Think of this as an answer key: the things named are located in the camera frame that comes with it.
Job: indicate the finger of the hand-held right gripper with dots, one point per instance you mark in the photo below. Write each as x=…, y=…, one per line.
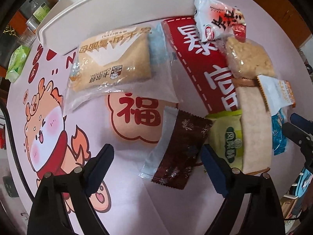
x=299, y=120
x=297, y=135

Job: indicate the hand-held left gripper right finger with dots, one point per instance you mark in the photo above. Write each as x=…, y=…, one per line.
x=215, y=171

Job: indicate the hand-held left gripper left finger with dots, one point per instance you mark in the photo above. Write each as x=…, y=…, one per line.
x=97, y=173

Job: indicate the blue white snack packet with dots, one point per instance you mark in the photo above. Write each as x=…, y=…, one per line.
x=278, y=132

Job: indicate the green pastry packet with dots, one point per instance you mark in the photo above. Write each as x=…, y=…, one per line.
x=228, y=137

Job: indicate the white orange snack packet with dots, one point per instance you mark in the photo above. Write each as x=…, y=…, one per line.
x=273, y=90

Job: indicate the dark brown foil packet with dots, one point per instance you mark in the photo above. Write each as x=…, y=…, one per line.
x=179, y=149

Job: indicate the beige cake slab packet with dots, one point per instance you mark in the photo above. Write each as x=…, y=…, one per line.
x=255, y=132

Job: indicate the puffed rice cracker packet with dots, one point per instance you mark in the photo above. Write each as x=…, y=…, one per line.
x=249, y=56

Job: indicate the large clear bread packet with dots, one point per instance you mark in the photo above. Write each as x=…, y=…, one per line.
x=112, y=61

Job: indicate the white red snack bag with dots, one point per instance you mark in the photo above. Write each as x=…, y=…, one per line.
x=215, y=22

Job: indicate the white plastic storage tray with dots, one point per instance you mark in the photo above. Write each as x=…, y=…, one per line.
x=110, y=9

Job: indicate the green tissue pack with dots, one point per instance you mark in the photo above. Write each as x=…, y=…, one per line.
x=17, y=62

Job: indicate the clear drinking glass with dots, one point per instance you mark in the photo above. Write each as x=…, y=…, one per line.
x=27, y=39

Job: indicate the small metal can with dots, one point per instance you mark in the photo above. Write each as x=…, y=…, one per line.
x=31, y=24

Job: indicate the glass bottle green label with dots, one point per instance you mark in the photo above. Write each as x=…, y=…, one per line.
x=41, y=11

